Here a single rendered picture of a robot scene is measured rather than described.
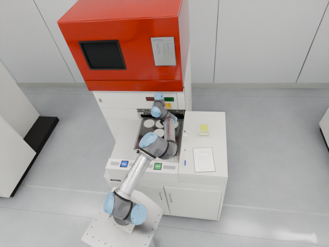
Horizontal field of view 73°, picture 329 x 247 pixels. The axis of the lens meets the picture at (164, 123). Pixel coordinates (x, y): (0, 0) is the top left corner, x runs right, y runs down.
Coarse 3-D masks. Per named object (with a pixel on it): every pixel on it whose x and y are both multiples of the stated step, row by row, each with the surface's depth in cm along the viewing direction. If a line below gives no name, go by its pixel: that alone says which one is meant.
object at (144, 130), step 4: (144, 120) 205; (156, 120) 203; (144, 128) 198; (148, 128) 198; (152, 128) 197; (156, 128) 197; (160, 128) 196; (176, 128) 194; (140, 132) 196; (144, 132) 195; (148, 132) 195; (176, 132) 191; (140, 136) 193; (176, 136) 188; (140, 140) 190; (176, 140) 186
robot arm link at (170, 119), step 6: (168, 114) 169; (168, 120) 165; (174, 120) 171; (168, 126) 158; (174, 126) 163; (168, 132) 153; (174, 132) 157; (168, 138) 148; (174, 138) 151; (174, 144) 143; (168, 150) 135; (174, 150) 139; (168, 156) 136
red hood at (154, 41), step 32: (96, 0) 164; (128, 0) 157; (160, 0) 150; (64, 32) 151; (96, 32) 148; (128, 32) 144; (160, 32) 141; (96, 64) 168; (128, 64) 163; (160, 64) 159
